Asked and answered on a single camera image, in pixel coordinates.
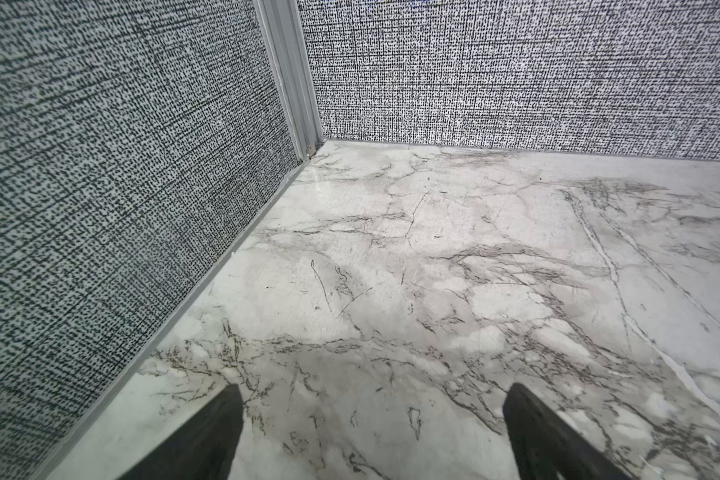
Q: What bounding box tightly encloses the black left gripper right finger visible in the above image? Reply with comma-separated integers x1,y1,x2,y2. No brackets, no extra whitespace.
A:
502,383,627,480

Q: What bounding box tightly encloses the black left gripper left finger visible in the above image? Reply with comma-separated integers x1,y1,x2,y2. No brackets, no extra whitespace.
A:
121,385,244,480

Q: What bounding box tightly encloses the aluminium frame corner post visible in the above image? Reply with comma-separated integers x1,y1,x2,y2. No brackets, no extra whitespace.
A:
253,0,324,162

